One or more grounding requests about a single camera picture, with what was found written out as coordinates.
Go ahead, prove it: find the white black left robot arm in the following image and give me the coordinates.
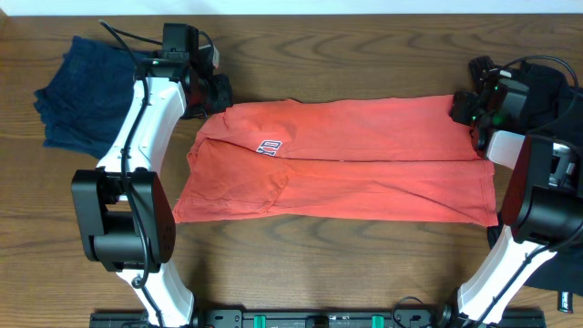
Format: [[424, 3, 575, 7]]
[[71, 62, 232, 327]]

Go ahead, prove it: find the folded navy blue garment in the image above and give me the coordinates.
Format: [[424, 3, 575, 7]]
[[34, 36, 136, 159]]

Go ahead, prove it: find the orange printed t-shirt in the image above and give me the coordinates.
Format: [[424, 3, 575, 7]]
[[173, 95, 497, 227]]

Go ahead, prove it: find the black clothes pile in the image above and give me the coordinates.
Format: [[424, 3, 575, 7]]
[[467, 55, 583, 314]]

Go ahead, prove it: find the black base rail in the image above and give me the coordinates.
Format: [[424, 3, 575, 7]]
[[88, 309, 547, 328]]

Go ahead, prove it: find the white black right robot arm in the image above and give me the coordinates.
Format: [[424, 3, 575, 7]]
[[435, 87, 582, 327]]

